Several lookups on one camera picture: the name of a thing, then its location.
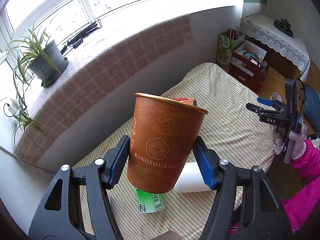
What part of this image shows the brown Rongzhuang paper cup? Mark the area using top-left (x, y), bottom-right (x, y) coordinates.
top-left (127, 93), bottom-right (208, 193)

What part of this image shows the pink sleeve forearm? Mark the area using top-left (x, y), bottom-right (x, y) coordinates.
top-left (268, 139), bottom-right (319, 233)

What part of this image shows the red noodle cup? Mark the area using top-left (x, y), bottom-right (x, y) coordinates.
top-left (171, 97), bottom-right (197, 106)

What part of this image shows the white plastic cup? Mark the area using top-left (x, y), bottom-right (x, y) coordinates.
top-left (174, 162), bottom-right (210, 193)

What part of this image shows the gloved right hand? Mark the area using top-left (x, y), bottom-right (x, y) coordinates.
top-left (271, 125), bottom-right (308, 160)

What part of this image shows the green can on floor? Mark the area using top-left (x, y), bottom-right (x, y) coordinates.
top-left (270, 93), bottom-right (283, 102)

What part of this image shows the blue clothing pile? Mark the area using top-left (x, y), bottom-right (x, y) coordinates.
top-left (303, 84), bottom-right (320, 132)

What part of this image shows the striped table cloth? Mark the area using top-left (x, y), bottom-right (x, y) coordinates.
top-left (107, 63), bottom-right (274, 239)

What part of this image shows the dark cardboard box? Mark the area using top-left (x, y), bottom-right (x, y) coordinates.
top-left (228, 41), bottom-right (269, 93)

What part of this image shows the white lace cloth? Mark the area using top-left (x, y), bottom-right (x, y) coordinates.
top-left (239, 14), bottom-right (310, 81)

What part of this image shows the green paper bag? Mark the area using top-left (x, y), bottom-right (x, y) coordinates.
top-left (216, 28), bottom-right (245, 70)

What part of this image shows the black object on cabinet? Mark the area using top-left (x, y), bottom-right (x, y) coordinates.
top-left (273, 18), bottom-right (294, 37)

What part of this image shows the plaid windowsill blanket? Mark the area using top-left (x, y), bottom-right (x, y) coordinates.
top-left (15, 14), bottom-right (194, 165)

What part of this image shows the potted spider plant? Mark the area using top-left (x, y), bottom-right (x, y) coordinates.
top-left (9, 26), bottom-right (68, 131)

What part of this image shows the black power strip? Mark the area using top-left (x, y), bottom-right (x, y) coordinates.
top-left (60, 19), bottom-right (102, 55)

